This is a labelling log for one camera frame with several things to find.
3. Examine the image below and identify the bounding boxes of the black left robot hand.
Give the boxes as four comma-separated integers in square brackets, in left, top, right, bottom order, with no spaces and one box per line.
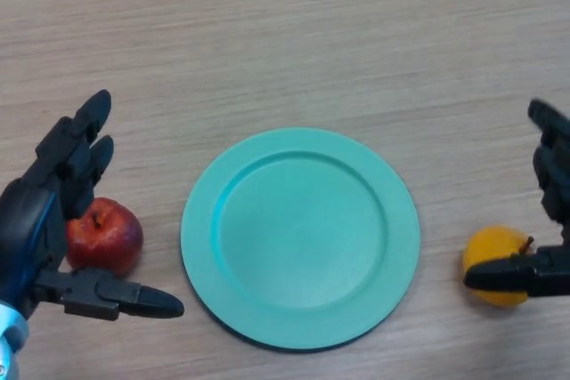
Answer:
[0,89,185,322]

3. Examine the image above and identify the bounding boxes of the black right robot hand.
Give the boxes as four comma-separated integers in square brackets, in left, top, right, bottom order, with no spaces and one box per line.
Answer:
[462,99,570,299]

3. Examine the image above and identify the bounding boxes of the yellow pear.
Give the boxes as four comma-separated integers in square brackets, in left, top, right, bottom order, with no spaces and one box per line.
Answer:
[461,224,535,309]

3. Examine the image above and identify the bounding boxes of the green round plate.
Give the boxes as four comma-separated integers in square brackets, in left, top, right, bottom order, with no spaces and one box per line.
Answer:
[180,126,421,352]

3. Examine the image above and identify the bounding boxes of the red apple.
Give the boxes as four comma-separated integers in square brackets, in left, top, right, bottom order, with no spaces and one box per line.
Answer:
[65,197,144,278]

